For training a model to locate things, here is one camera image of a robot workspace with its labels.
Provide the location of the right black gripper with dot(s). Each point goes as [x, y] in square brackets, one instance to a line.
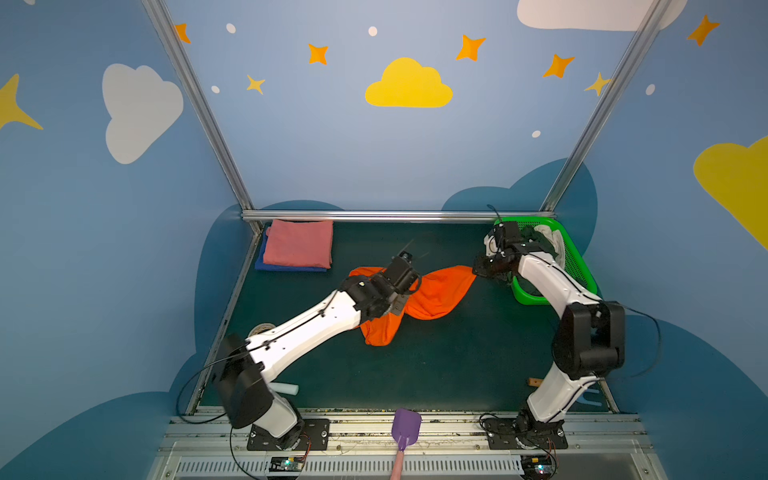
[487, 267]

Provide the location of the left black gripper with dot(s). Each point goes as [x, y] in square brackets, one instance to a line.
[398, 298]

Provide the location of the orange t-shirt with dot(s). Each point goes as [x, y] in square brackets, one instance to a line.
[440, 293]

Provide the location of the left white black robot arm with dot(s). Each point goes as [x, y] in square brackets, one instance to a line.
[245, 367]

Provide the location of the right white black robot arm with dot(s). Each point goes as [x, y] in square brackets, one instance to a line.
[589, 341]

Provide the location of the white t-shirt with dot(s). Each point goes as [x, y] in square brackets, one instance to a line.
[555, 239]

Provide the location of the green plastic basket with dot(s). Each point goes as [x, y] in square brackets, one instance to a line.
[574, 264]

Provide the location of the folded pink t-shirt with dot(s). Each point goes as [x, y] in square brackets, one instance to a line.
[299, 244]

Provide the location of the folded blue t-shirt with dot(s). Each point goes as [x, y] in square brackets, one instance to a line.
[261, 265]

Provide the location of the roll of tape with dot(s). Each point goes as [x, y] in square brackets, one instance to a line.
[261, 328]

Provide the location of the light teal toy trowel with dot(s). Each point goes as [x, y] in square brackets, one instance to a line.
[285, 389]

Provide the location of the purple toy shovel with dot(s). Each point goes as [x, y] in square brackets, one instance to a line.
[405, 431]

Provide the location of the left circuit board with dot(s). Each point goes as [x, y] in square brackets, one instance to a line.
[293, 465]

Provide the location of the circuit board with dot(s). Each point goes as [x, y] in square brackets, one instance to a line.
[293, 465]
[537, 468]

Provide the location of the right circuit board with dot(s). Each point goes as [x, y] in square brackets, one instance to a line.
[537, 468]

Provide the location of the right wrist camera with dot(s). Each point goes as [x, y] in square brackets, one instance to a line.
[506, 234]

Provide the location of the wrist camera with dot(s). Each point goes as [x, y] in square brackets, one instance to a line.
[506, 234]
[403, 260]

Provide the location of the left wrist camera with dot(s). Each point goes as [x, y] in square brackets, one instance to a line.
[403, 260]

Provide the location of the back aluminium frame rail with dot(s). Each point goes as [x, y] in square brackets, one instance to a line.
[387, 216]

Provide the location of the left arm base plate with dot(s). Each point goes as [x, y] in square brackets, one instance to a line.
[309, 434]

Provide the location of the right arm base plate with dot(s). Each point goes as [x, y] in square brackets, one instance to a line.
[504, 433]

